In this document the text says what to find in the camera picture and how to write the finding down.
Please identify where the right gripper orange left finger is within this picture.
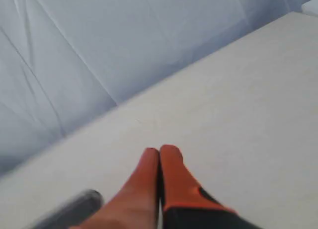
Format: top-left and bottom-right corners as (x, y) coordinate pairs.
(72, 148), (159, 229)

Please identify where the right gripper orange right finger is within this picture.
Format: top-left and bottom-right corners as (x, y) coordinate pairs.
(159, 145), (257, 229)

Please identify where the dark blurred cylinder object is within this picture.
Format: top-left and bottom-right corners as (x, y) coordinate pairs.
(31, 189), (103, 229)

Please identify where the blue-grey backdrop cloth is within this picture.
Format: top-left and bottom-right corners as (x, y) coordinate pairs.
(0, 0), (310, 174)

